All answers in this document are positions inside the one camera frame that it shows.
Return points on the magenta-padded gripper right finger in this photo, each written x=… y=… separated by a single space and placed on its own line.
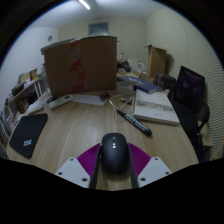
x=155 y=170

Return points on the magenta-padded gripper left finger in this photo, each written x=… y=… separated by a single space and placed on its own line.
x=71 y=170

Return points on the black computer mouse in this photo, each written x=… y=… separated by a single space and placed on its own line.
x=115 y=155

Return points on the black mouse pad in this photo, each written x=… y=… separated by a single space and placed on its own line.
x=28 y=135

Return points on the black marker pen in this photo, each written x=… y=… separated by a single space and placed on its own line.
x=135 y=122

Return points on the large white book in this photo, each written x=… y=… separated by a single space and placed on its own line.
x=153 y=108

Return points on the white remote with display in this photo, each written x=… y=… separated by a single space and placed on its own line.
x=60 y=101

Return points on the white paper sheet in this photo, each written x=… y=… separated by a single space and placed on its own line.
x=88 y=99

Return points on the blue book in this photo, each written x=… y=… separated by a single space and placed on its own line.
x=148 y=87

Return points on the black office chair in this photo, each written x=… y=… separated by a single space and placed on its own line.
x=190 y=93

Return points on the large brown cardboard box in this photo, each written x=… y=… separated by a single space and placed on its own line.
x=83 y=65

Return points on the small brown cardboard box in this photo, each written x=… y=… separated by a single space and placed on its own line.
x=156 y=61

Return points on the ceiling light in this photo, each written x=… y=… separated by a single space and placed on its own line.
x=84 y=4

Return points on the small wall window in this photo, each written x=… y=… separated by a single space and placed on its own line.
x=99 y=28

